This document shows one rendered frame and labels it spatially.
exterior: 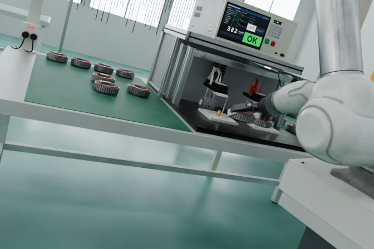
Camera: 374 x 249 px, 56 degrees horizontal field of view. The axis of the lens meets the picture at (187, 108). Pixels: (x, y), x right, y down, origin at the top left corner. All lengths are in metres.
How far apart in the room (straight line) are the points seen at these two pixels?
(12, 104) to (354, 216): 1.02
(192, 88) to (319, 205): 1.03
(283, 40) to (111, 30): 6.30
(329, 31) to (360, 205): 0.43
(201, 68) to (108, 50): 6.22
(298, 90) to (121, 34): 6.94
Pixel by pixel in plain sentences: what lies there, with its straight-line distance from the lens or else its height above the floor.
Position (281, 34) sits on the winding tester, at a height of 1.24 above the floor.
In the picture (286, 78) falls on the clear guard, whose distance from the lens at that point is 1.65.
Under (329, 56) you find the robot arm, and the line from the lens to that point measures 0.94.
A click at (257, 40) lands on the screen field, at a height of 1.17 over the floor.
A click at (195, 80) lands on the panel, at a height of 0.88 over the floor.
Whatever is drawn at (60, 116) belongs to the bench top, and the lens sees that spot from 1.23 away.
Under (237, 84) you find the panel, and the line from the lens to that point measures 1.96.
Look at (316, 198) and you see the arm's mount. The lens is 1.05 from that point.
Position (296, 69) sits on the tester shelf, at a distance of 1.96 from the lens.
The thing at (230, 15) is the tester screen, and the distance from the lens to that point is 1.74.
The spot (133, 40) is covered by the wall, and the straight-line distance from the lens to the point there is 8.05.
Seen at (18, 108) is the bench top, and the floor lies 0.73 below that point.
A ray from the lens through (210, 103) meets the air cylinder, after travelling 1.77.
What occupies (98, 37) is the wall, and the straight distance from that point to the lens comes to 7.93.
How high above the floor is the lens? 1.11
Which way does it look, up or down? 12 degrees down
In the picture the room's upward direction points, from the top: 18 degrees clockwise
